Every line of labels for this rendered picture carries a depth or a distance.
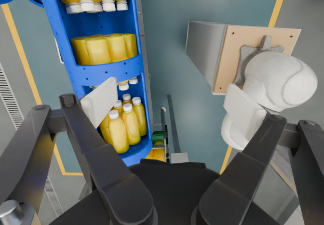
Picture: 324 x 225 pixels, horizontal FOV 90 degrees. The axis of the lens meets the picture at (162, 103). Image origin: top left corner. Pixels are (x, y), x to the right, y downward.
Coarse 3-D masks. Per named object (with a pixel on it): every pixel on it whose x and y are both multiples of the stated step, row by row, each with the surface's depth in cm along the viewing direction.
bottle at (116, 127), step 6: (108, 120) 68; (114, 120) 67; (120, 120) 68; (108, 126) 68; (114, 126) 66; (120, 126) 68; (114, 132) 68; (120, 132) 68; (126, 132) 73; (114, 138) 69; (120, 138) 69; (126, 138) 73; (114, 144) 71; (120, 144) 71; (126, 144) 73; (120, 150) 72; (126, 150) 74
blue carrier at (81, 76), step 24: (48, 0) 44; (72, 24) 63; (96, 24) 68; (120, 24) 68; (72, 48) 64; (72, 72) 53; (96, 72) 51; (120, 72) 53; (120, 96) 86; (144, 96) 69; (144, 144) 84
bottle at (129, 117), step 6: (132, 108) 73; (126, 114) 71; (132, 114) 72; (126, 120) 71; (132, 120) 72; (126, 126) 73; (132, 126) 73; (138, 126) 77; (132, 132) 74; (138, 132) 77; (132, 138) 76; (138, 138) 78; (132, 144) 78
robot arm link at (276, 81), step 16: (256, 64) 60; (272, 64) 54; (288, 64) 50; (304, 64) 51; (256, 80) 57; (272, 80) 52; (288, 80) 48; (304, 80) 48; (256, 96) 57; (272, 96) 52; (288, 96) 49; (304, 96) 50
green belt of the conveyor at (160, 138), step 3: (153, 132) 110; (156, 132) 110; (159, 132) 110; (162, 132) 110; (153, 135) 109; (159, 135) 108; (162, 135) 108; (153, 138) 108; (156, 138) 108; (159, 138) 108; (162, 138) 108; (153, 141) 109; (156, 141) 109; (162, 141) 109; (153, 144) 110
